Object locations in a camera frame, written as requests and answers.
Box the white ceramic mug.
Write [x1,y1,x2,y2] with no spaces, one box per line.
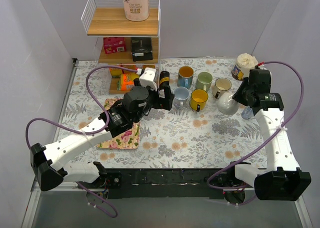
[217,92,240,116]

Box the light green mug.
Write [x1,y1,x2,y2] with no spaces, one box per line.
[195,72,213,92]

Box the yellow mug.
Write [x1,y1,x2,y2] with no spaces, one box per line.
[190,89,209,112]

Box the yellow box middle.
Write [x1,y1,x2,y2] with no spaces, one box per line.
[121,64,137,73]

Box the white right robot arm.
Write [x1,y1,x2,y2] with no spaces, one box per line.
[226,69,312,201]

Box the red tissue box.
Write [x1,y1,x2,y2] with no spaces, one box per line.
[103,37,126,54]

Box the blue butterfly ceramic mug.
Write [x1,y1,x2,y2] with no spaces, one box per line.
[177,66,194,89]

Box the grey-blue mug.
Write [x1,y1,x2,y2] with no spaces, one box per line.
[173,87,190,108]

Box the floral serving tray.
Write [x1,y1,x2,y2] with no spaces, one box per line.
[96,98,141,150]

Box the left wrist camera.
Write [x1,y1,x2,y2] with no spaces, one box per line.
[137,67,158,91]

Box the black coffee bag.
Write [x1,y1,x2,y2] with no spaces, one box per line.
[130,37,154,62]

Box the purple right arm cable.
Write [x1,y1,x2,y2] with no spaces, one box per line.
[206,60,305,206]

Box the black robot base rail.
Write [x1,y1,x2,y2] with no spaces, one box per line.
[77,168,251,205]

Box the yellow box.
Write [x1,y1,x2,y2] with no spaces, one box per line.
[109,67,123,78]
[121,64,137,73]
[142,64,156,69]

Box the cream ceramic mug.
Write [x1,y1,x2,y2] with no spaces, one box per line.
[212,78,232,99]

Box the wooden wire shelf rack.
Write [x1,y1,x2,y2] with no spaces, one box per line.
[80,0,161,96]

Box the black beverage can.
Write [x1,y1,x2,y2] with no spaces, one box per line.
[159,71,170,89]

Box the yellow box left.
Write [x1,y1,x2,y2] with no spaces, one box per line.
[109,67,123,78]

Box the cartoon jar with cloth lid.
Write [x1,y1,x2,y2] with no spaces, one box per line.
[231,53,258,80]

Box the wrapped toilet paper roll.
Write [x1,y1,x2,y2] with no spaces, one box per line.
[123,0,150,22]

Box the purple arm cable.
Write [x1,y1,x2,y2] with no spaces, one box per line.
[24,65,143,218]
[206,60,305,206]

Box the yellow box right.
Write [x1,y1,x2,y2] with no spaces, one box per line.
[142,64,156,69]

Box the floral tablecloth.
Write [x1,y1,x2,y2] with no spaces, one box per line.
[61,61,267,168]

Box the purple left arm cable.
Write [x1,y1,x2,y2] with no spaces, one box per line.
[24,65,143,218]

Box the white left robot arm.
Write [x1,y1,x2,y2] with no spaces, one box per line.
[30,85,174,191]

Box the orange yellow sponge pack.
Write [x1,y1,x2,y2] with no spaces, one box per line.
[117,73,140,91]

